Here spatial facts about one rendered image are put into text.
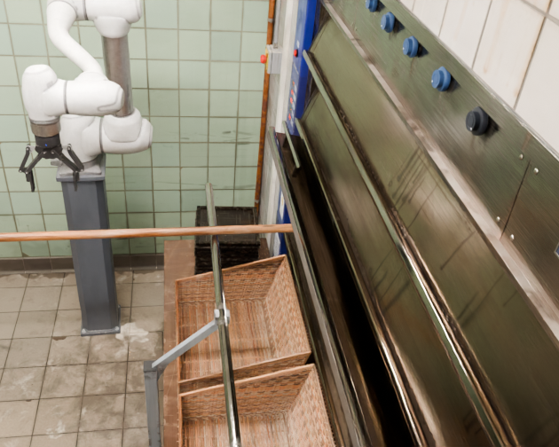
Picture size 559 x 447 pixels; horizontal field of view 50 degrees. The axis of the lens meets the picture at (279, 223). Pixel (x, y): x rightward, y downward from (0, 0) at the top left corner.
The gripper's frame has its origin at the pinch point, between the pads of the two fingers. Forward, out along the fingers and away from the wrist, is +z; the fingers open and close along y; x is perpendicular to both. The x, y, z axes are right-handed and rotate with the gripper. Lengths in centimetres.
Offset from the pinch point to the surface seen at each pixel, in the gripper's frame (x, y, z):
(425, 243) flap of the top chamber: 95, -84, -43
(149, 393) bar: 50, -29, 48
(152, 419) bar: 50, -29, 62
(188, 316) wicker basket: -9, -45, 72
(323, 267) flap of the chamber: 60, -77, -9
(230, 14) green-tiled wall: -109, -71, -27
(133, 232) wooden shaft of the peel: 12.0, -25.2, 11.4
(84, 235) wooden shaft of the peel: 11.8, -9.4, 12.0
